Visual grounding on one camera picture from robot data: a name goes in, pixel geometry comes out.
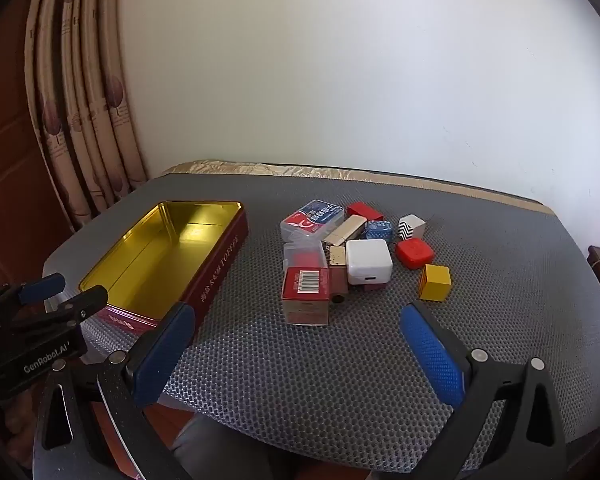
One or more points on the red rounded square case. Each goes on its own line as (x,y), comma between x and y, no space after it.
(413,251)

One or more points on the small clear plastic box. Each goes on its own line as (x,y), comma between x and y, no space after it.
(300,255)

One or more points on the white charger cube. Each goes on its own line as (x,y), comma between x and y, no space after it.
(367,260)

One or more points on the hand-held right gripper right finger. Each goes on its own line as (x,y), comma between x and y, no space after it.
(432,355)

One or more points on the brown wooden block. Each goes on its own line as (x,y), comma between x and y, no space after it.
(339,285)

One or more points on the red box with barcode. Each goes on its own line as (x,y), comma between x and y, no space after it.
(305,305)

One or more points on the red rectangular block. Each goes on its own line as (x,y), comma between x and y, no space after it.
(362,210)

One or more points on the yellow cube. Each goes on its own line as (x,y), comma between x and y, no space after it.
(435,282)

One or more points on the small gold square item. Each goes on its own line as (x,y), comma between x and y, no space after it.
(336,256)

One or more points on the small blue patterned tin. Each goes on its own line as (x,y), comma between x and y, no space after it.
(378,230)

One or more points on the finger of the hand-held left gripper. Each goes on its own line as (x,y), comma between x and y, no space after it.
(82,305)
(40,287)

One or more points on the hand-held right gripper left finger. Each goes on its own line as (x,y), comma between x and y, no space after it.
(162,355)

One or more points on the black white striped cube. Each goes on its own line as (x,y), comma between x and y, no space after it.
(411,227)

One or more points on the brown wooden panel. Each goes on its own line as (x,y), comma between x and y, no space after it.
(5,160)

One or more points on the gold rectangular case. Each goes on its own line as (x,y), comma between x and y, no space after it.
(347,227)

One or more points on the beige patterned curtain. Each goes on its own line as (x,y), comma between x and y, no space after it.
(80,110)

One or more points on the dark red toffee tin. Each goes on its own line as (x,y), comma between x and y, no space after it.
(180,240)

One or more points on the clear box blue red label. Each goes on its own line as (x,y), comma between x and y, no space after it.
(312,220)

